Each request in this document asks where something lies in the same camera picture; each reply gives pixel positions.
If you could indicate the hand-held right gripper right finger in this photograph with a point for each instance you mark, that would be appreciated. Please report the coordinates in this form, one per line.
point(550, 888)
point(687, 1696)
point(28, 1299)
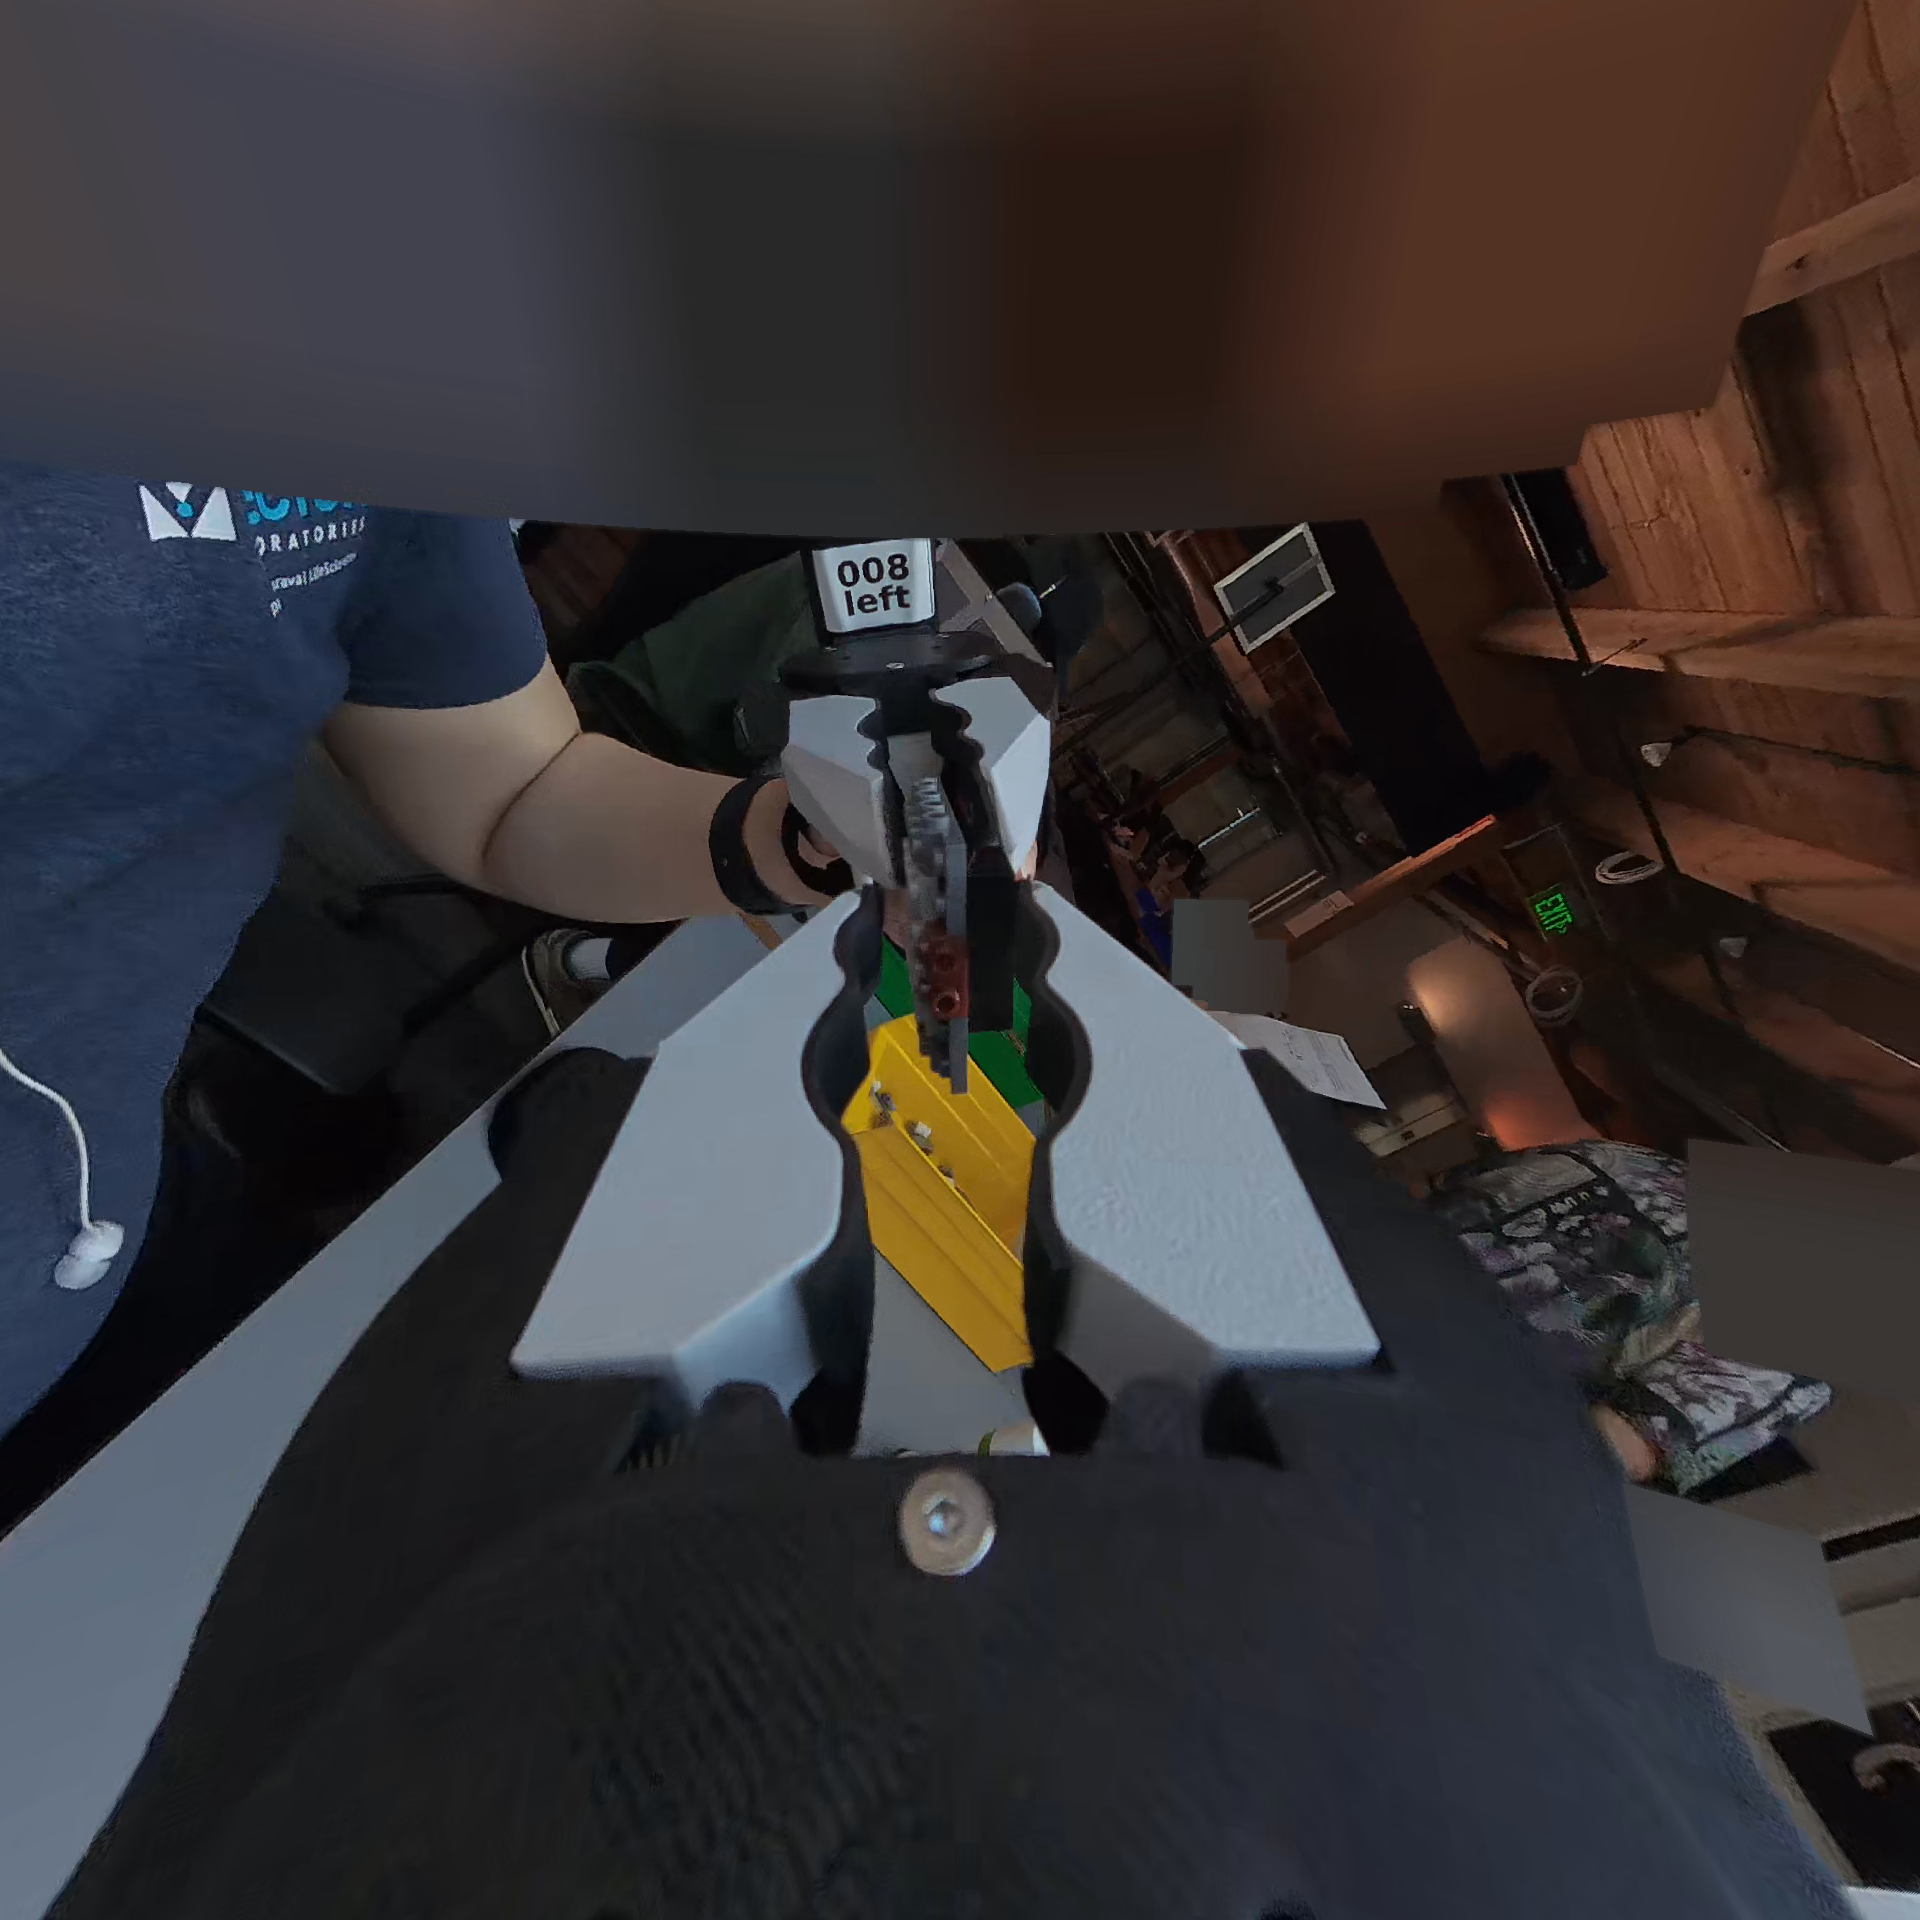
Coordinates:
point(1200, 1201)

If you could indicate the black wristband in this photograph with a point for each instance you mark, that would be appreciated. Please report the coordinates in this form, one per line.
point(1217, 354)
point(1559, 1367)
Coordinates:
point(738, 849)

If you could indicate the green jacket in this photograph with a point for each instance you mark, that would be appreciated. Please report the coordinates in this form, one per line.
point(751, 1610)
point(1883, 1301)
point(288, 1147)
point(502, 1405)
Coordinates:
point(674, 675)

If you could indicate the person's left hand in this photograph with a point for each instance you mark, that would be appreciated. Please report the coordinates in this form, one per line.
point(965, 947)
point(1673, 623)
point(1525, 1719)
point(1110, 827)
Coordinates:
point(794, 849)

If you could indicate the white earphone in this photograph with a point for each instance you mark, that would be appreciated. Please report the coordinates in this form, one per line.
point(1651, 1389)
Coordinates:
point(86, 1252)

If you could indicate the black office chair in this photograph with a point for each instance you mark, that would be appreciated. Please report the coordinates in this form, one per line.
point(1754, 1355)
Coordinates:
point(344, 974)

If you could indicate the person's left forearm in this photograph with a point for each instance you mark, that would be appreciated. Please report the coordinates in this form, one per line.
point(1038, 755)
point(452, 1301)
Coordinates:
point(614, 824)

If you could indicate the printed paper sheet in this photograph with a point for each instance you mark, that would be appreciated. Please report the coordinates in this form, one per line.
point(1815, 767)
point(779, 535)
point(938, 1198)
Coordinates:
point(1321, 1064)

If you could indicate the person in blue shirt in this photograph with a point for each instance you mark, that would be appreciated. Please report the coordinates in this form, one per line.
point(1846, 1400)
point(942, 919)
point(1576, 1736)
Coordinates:
point(181, 824)

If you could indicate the green exit sign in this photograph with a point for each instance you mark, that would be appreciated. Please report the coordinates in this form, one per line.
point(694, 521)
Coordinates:
point(1552, 911)

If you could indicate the green plastic bin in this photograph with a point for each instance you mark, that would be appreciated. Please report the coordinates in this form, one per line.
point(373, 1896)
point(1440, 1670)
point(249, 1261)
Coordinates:
point(897, 982)

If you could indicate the person's shoe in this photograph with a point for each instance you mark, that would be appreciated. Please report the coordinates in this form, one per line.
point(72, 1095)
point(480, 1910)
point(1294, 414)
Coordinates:
point(571, 974)

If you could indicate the grey brick assembly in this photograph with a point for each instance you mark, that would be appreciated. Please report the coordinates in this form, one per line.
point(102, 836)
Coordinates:
point(990, 931)

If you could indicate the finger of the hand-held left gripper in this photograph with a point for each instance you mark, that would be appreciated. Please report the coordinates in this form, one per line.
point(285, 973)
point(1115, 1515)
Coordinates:
point(833, 765)
point(1013, 765)

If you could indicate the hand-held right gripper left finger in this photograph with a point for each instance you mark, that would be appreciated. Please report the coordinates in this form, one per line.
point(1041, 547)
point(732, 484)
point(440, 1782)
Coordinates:
point(704, 1201)

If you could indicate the yellow plastic parts bin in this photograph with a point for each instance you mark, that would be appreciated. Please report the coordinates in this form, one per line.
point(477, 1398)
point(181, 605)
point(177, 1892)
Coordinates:
point(931, 1244)

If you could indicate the pile of loose brick pieces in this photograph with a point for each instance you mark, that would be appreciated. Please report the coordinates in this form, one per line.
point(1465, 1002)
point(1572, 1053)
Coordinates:
point(914, 1132)

